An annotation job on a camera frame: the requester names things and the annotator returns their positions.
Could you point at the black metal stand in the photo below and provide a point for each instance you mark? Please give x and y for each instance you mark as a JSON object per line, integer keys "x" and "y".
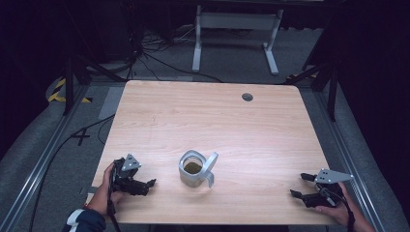
{"x": 69, "y": 83}
{"x": 332, "y": 90}

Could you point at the person's right hand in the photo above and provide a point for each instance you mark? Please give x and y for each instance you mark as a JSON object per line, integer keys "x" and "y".
{"x": 336, "y": 212}

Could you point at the grey round table grommet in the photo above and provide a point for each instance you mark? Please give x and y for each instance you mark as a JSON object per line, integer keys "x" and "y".
{"x": 247, "y": 97}

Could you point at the black tape cross mark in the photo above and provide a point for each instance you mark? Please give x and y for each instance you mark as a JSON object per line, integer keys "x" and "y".
{"x": 80, "y": 136}

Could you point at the brown powder in cup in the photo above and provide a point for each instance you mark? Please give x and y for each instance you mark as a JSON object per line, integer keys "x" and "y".
{"x": 192, "y": 168}

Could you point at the person's left hand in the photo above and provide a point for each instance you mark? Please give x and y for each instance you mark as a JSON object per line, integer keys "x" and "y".
{"x": 103, "y": 193}

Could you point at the yellow black striped floor tape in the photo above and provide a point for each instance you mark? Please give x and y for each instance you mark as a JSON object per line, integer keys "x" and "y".
{"x": 54, "y": 96}

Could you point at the white metal desk frame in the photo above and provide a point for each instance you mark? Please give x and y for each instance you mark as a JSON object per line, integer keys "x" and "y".
{"x": 237, "y": 21}

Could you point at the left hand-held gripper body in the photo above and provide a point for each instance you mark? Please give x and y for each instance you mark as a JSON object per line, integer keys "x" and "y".
{"x": 130, "y": 164}

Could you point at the aluminium floor rail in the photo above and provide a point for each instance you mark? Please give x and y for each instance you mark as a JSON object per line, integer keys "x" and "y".
{"x": 354, "y": 167}
{"x": 38, "y": 167}

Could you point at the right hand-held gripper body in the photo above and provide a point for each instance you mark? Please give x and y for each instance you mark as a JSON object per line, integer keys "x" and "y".
{"x": 328, "y": 188}

